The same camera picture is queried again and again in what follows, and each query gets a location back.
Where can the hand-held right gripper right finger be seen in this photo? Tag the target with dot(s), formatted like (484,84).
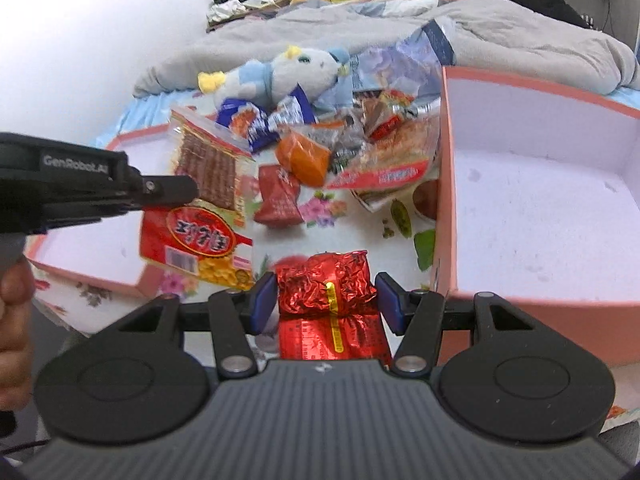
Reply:
(390,305)

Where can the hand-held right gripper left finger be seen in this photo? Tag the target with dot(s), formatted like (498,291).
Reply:
(266,305)

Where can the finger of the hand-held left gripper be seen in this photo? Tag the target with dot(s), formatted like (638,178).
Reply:
(170,190)

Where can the brown strips snack packet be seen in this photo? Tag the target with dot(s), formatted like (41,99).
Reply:
(210,165)

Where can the red foil snack packet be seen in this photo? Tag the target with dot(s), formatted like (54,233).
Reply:
(325,285)

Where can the red yellow corn snack packet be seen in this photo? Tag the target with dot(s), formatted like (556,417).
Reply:
(210,245)

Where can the blue snack bag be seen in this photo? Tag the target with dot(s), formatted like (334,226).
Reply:
(247,122)

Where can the dark red snack packet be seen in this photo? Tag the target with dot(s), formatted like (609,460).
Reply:
(277,195)

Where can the large orange snack packet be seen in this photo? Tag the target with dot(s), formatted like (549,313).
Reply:
(395,160)

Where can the pink cardboard box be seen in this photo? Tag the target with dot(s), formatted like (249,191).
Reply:
(525,200)

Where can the clear brown spicy snack packet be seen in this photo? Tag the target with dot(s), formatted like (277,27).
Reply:
(380,110)

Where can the person's left hand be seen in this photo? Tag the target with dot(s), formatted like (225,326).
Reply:
(15,320)

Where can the light blue bed sheet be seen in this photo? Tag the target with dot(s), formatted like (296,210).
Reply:
(135,120)

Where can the pink cardboard box lid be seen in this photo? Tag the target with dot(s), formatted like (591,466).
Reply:
(90,260)

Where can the floral printed bed sheet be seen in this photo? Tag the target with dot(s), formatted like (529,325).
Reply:
(325,240)

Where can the small blue white snack packet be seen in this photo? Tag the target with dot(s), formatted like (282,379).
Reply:
(292,110)

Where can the blue white plush toy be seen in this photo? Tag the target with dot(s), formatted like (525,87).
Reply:
(290,75)

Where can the cardboard box with clothes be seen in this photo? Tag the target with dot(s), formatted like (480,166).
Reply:
(261,6)

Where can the light blue printed bag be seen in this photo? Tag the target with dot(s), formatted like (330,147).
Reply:
(400,60)

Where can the grey blanket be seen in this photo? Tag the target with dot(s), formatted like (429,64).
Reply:
(500,35)

